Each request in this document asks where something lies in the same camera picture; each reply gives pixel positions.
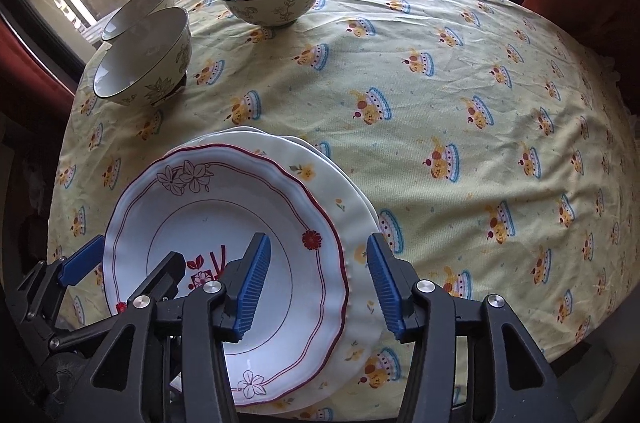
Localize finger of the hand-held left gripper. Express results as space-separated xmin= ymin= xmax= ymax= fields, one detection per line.
xmin=127 ymin=251 xmax=186 ymax=304
xmin=17 ymin=235 xmax=106 ymax=350

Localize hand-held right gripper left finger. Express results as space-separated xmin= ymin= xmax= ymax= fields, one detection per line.
xmin=72 ymin=232 xmax=272 ymax=423

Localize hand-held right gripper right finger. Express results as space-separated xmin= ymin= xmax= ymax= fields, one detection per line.
xmin=366 ymin=232 xmax=567 ymax=423

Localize white plate with red pattern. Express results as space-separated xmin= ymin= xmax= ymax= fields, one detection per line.
xmin=102 ymin=144 xmax=350 ymax=407

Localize blue-rimmed ribbed white plate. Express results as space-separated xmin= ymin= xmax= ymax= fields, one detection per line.
xmin=215 ymin=126 xmax=382 ymax=404

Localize yellow printed tablecloth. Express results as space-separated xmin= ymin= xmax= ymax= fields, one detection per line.
xmin=47 ymin=0 xmax=632 ymax=423

